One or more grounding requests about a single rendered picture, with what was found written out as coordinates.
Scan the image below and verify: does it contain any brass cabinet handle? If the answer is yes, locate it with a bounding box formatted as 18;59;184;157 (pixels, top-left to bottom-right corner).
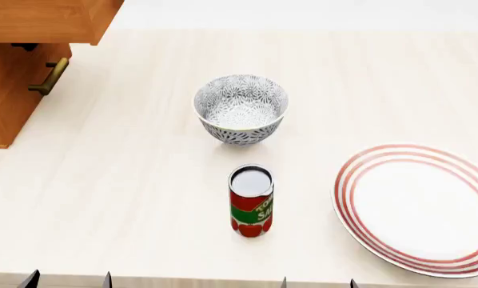
27;57;70;97

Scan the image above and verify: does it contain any white plate with red rings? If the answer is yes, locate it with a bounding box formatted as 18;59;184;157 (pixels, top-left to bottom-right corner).
332;143;478;278

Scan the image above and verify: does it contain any black cabinet knob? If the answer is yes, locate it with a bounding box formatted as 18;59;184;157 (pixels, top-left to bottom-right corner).
10;42;39;53

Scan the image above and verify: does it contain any wooden cabinet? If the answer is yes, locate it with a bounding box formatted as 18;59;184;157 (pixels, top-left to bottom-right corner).
0;0;125;150

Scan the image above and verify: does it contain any tomato sauce can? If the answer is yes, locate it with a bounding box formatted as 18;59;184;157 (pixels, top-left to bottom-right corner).
228;163;276;238

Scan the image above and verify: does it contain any black white patterned bowl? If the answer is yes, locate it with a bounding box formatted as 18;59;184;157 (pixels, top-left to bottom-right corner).
193;74;290;147

